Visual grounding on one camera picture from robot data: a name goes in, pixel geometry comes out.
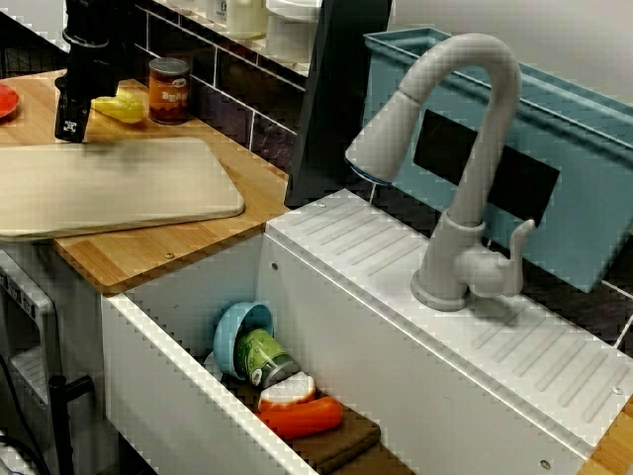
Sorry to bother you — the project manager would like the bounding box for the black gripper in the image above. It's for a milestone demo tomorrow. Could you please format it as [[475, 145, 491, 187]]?
[[52, 44, 123, 145]]

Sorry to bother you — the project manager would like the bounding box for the light wooden cutting board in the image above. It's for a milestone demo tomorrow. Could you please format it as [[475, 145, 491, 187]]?
[[0, 136, 246, 242]]

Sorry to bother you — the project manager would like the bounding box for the yellow toy corn cob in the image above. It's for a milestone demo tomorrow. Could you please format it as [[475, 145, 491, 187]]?
[[93, 93, 144, 124]]

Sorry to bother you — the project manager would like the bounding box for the red plate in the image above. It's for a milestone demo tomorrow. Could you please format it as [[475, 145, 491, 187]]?
[[0, 83, 22, 120]]

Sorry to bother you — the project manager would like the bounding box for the orange beans can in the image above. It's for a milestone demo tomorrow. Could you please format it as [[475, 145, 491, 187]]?
[[148, 57, 192, 126]]

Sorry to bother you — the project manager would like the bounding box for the small clear lidded container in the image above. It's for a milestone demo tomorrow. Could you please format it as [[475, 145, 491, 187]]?
[[205, 0, 231, 24]]

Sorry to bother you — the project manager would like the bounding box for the grey toy appliance front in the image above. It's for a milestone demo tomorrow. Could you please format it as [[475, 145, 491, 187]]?
[[0, 249, 63, 446]]

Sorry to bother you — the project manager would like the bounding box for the large clear lidded container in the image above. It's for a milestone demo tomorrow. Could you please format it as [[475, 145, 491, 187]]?
[[265, 0, 322, 63]]

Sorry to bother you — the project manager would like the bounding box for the black upright panel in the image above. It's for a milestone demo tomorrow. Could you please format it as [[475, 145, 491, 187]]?
[[285, 0, 396, 209]]

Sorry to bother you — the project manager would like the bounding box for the light blue bowl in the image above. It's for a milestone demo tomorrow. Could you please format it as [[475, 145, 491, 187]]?
[[213, 300, 276, 381]]

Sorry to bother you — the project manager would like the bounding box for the green toy can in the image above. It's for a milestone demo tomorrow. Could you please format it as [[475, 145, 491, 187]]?
[[235, 329, 302, 390]]

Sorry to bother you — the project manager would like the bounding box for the white toy sink unit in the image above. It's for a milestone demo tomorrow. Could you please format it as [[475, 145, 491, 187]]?
[[101, 187, 633, 475]]

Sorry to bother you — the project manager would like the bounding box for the white and orange toy slice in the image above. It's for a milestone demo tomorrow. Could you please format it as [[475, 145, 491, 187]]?
[[256, 373, 317, 412]]

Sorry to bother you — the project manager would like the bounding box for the orange toy carrot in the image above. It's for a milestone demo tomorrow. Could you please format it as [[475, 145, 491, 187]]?
[[256, 397, 343, 441]]

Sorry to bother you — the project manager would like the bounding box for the grey toy faucet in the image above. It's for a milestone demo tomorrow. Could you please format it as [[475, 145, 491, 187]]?
[[344, 33, 539, 313]]

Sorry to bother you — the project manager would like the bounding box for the brown cloth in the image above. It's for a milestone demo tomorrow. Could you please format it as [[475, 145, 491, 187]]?
[[291, 403, 416, 475]]

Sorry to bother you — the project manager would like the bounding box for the black wire mesh panel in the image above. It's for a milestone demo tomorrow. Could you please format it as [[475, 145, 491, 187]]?
[[0, 9, 68, 80]]

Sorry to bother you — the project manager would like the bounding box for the black cable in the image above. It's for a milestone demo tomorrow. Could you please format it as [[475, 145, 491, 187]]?
[[0, 353, 48, 475]]

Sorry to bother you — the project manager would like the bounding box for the black cabinet handle bar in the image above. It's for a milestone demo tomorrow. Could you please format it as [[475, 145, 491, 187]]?
[[47, 374, 96, 475]]

